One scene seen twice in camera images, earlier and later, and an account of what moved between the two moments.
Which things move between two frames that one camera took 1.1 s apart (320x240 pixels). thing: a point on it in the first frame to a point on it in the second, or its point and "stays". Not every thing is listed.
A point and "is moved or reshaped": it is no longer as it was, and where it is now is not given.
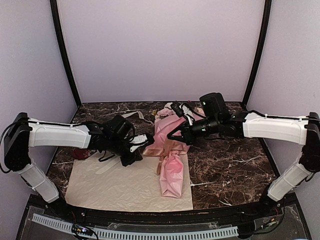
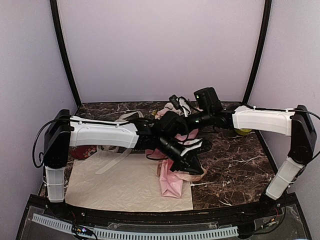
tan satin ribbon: (169, 145) is moved or reshaped
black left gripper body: (125, 161) to (183, 162)
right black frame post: (268, 4) stays
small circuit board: (81, 229) stays
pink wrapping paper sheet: (170, 150) is moved or reshaped
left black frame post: (57, 26) stays
